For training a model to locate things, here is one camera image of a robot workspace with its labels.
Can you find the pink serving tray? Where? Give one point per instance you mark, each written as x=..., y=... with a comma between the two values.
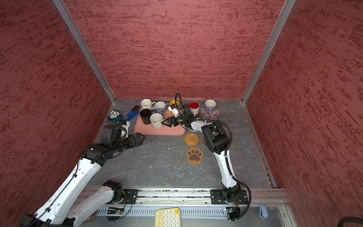
x=140, y=127

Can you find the blue stapler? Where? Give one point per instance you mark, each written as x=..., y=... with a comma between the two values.
x=134, y=112

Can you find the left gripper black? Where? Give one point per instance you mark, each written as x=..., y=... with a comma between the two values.
x=139, y=142

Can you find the yellow mug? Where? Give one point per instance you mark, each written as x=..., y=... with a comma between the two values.
x=177, y=103

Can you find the lavender mug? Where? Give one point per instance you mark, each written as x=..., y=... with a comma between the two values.
x=210, y=106

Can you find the aluminium rail frame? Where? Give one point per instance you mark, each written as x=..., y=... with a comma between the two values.
x=192, y=202

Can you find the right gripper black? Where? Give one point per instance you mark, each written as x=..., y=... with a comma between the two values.
x=170, y=120

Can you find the woven rattan coaster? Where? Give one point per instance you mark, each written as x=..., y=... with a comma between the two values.
x=191, y=139

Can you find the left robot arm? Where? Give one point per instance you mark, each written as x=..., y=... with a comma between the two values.
x=59, y=211

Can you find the white speckled blue mug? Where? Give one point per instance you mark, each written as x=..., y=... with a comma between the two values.
x=161, y=107

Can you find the black mug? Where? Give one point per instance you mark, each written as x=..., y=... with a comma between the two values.
x=145, y=115

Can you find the light blue computer mouse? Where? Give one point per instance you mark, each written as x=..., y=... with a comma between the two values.
x=263, y=213

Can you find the pink flower coaster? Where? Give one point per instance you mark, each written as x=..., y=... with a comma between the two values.
x=209, y=116

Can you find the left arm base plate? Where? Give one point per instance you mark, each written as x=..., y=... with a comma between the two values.
x=131, y=195

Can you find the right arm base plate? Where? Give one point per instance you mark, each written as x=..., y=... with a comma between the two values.
x=217, y=197

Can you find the green tape measure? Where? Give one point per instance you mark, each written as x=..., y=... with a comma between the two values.
x=115, y=117

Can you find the white mug red inside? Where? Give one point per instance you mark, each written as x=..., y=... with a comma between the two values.
x=194, y=107

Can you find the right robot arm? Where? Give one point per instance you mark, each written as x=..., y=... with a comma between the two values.
x=218, y=138

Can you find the brown paw print coaster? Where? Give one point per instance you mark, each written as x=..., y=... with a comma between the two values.
x=194, y=155

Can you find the yellow keypad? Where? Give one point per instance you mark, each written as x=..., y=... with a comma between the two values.
x=170, y=217

